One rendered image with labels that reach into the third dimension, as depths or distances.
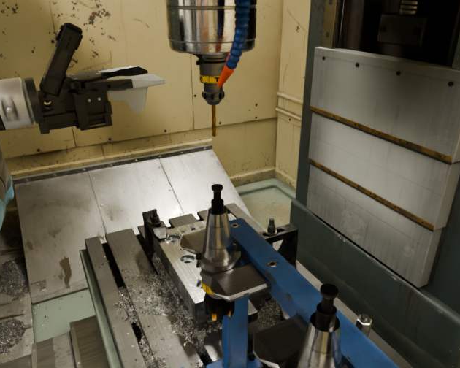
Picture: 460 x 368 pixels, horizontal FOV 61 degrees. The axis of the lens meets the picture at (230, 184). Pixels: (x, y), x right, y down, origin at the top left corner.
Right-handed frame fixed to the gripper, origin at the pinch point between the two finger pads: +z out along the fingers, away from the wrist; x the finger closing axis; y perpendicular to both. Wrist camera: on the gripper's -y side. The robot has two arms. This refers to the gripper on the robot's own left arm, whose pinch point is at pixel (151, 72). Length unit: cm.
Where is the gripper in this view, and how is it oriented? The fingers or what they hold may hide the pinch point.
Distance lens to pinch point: 73.1
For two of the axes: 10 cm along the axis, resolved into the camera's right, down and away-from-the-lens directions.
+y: 0.4, 8.9, 4.5
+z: 8.9, -2.3, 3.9
